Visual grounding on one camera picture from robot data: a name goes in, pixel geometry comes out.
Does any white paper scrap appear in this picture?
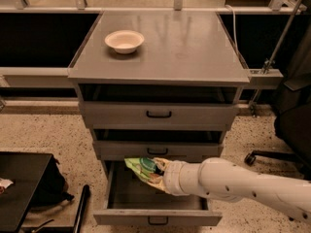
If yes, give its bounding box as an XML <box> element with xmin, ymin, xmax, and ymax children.
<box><xmin>0</xmin><ymin>178</ymin><xmax>14</xmax><ymax>189</ymax></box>

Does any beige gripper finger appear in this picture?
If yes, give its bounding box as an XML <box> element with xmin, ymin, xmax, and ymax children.
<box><xmin>154</xmin><ymin>157</ymin><xmax>171</xmax><ymax>172</ymax></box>
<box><xmin>147</xmin><ymin>176</ymin><xmax>167</xmax><ymax>192</ymax></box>

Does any grey drawer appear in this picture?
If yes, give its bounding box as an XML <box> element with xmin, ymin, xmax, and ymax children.
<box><xmin>79</xmin><ymin>83</ymin><xmax>237</xmax><ymax>131</ymax></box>
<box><xmin>92</xmin><ymin>129</ymin><xmax>224</xmax><ymax>162</ymax></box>
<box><xmin>93</xmin><ymin>161</ymin><xmax>223</xmax><ymax>226</ymax></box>

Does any black backpack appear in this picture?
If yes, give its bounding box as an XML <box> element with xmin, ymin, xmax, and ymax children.
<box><xmin>31</xmin><ymin>157</ymin><xmax>74</xmax><ymax>207</ymax></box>

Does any grey drawer cabinet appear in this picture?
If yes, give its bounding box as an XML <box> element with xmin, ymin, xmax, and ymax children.
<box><xmin>67</xmin><ymin>10</ymin><xmax>252</xmax><ymax>167</ymax></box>

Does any black pole on floor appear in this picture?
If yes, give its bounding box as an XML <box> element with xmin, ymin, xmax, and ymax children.
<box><xmin>72</xmin><ymin>184</ymin><xmax>90</xmax><ymax>233</ymax></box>

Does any white paper bowl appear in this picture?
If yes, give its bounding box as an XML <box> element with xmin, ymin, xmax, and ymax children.
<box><xmin>104</xmin><ymin>30</ymin><xmax>145</xmax><ymax>54</ymax></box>

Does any black office chair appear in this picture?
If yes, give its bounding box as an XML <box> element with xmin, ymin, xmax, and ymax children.
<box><xmin>244</xmin><ymin>24</ymin><xmax>311</xmax><ymax>181</ymax></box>

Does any white cable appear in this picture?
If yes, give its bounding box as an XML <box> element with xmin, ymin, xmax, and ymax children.
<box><xmin>225</xmin><ymin>4</ymin><xmax>241</xmax><ymax>60</ymax></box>

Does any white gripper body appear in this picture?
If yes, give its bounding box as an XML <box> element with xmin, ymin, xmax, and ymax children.
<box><xmin>163</xmin><ymin>161</ymin><xmax>203</xmax><ymax>196</ymax></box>

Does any grey middle drawer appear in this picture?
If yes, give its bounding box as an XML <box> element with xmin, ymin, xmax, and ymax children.
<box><xmin>92</xmin><ymin>129</ymin><xmax>224</xmax><ymax>162</ymax></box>

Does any grey top drawer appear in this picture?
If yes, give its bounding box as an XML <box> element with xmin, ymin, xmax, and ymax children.
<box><xmin>79</xmin><ymin>83</ymin><xmax>237</xmax><ymax>131</ymax></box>

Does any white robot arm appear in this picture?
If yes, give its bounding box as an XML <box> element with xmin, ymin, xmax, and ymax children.
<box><xmin>144</xmin><ymin>157</ymin><xmax>311</xmax><ymax>223</ymax></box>

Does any black side table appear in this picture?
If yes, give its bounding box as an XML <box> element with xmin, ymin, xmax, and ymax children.
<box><xmin>0</xmin><ymin>151</ymin><xmax>52</xmax><ymax>233</ymax></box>

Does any green rice chip bag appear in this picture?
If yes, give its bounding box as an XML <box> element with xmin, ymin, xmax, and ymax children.
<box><xmin>124</xmin><ymin>157</ymin><xmax>164</xmax><ymax>183</ymax></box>

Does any grey bottom drawer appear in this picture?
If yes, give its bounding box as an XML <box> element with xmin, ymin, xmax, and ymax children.
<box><xmin>93</xmin><ymin>161</ymin><xmax>223</xmax><ymax>226</ymax></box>

